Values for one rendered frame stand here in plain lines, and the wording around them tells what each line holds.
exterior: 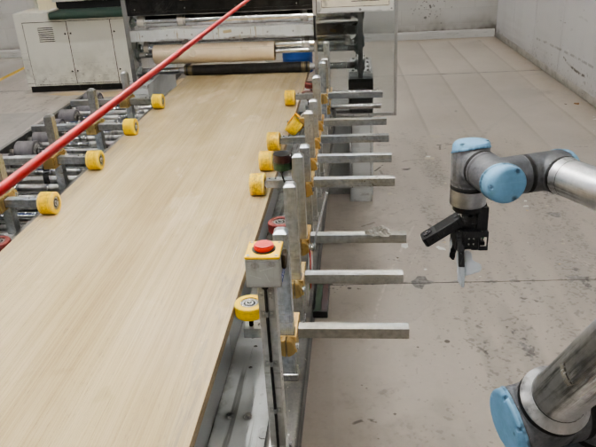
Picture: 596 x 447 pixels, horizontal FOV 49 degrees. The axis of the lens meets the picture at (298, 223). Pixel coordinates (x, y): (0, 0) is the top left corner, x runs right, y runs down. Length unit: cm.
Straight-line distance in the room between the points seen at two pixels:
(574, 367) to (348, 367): 174
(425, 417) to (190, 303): 129
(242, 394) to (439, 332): 152
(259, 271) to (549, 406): 64
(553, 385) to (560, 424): 11
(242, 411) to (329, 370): 117
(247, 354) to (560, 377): 98
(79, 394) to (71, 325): 29
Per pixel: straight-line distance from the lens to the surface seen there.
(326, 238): 214
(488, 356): 308
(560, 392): 139
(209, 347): 158
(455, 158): 161
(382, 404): 277
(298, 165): 200
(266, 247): 127
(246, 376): 193
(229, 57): 434
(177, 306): 175
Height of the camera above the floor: 181
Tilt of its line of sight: 25 degrees down
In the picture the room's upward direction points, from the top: 3 degrees counter-clockwise
